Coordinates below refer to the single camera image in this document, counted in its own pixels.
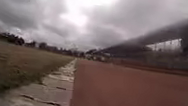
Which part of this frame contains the red running track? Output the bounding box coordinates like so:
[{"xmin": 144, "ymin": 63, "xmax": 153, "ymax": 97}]
[{"xmin": 69, "ymin": 57, "xmax": 188, "ymax": 106}]

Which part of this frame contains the grey concrete slab kerb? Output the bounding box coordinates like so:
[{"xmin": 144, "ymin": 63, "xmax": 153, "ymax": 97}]
[{"xmin": 0, "ymin": 50, "xmax": 79, "ymax": 106}]

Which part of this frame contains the distant row of trees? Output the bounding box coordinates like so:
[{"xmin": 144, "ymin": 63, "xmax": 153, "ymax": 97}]
[{"xmin": 0, "ymin": 31, "xmax": 87, "ymax": 58}]

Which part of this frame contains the grandstand building with roof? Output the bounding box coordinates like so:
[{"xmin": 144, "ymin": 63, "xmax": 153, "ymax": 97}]
[{"xmin": 84, "ymin": 0, "xmax": 188, "ymax": 73}]

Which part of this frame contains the dry grass field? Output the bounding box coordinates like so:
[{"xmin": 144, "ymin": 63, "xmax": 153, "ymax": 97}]
[{"xmin": 0, "ymin": 38, "xmax": 77, "ymax": 106}]

